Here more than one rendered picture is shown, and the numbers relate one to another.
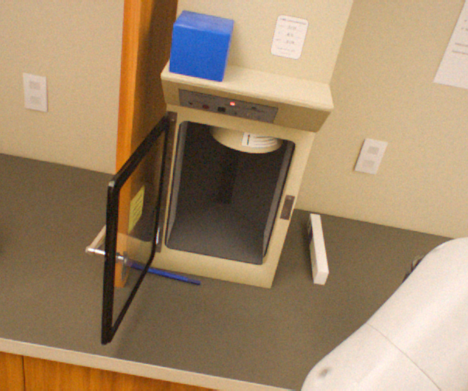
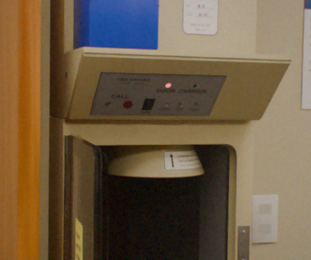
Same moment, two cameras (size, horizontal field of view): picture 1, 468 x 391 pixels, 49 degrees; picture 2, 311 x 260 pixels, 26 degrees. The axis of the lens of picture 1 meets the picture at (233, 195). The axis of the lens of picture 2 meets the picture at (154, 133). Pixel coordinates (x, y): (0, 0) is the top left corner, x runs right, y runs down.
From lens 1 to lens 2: 55 cm
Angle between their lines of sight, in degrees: 34
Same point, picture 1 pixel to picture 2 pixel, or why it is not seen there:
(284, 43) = (196, 17)
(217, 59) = (149, 19)
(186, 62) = (111, 29)
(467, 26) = not seen: outside the picture
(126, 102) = (30, 108)
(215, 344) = not seen: outside the picture
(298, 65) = (217, 42)
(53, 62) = not seen: outside the picture
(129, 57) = (30, 40)
